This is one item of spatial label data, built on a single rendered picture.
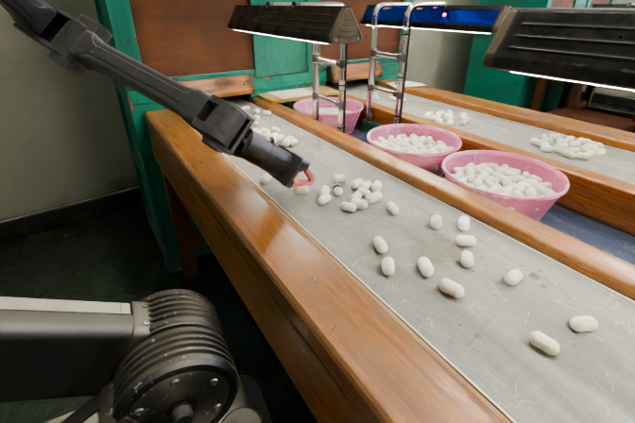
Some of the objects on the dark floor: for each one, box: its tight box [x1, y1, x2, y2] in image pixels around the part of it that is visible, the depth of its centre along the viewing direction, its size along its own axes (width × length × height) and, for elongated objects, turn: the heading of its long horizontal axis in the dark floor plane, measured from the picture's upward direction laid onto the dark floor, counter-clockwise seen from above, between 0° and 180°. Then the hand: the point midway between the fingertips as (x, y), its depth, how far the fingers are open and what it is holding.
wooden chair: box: [544, 82, 635, 133], centre depth 233 cm, size 44×43×91 cm
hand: (310, 181), depth 81 cm, fingers closed
